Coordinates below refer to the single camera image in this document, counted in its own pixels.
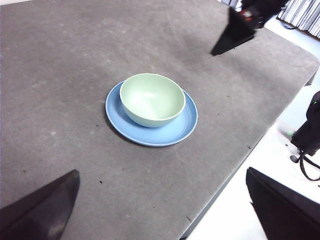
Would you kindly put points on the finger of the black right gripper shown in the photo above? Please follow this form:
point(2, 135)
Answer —
point(232, 35)

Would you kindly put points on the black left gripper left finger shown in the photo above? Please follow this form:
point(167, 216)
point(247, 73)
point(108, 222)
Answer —
point(37, 215)

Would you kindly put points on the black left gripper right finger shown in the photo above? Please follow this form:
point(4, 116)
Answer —
point(287, 212)

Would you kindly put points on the green bowl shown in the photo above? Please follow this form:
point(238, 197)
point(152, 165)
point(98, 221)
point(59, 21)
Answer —
point(152, 100)

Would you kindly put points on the blue plate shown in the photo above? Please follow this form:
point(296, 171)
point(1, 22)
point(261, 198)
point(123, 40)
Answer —
point(162, 135)

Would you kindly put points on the grey slatted panel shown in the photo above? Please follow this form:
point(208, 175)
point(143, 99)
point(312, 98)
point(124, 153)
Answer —
point(302, 15)

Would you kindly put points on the white rounded device green light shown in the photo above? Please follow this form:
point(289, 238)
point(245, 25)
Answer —
point(283, 130)

